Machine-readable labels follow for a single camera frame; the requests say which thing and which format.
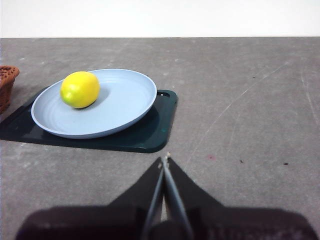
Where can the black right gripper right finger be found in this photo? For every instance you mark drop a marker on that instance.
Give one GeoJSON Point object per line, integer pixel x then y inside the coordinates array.
{"type": "Point", "coordinates": [237, 222]}

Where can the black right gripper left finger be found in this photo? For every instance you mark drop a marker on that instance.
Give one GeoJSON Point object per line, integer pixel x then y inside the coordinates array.
{"type": "Point", "coordinates": [100, 222]}

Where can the blue round plate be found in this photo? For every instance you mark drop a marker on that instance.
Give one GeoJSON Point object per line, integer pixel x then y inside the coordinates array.
{"type": "Point", "coordinates": [112, 110]}

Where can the yellow lemon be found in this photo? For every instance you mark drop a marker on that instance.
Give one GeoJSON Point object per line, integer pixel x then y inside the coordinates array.
{"type": "Point", "coordinates": [80, 90]}

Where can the brown woven wicker basket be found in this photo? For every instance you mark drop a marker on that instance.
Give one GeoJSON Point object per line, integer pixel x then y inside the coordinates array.
{"type": "Point", "coordinates": [6, 87]}

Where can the black rectangular tray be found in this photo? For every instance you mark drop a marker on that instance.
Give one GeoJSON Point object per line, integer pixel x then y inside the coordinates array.
{"type": "Point", "coordinates": [140, 140]}

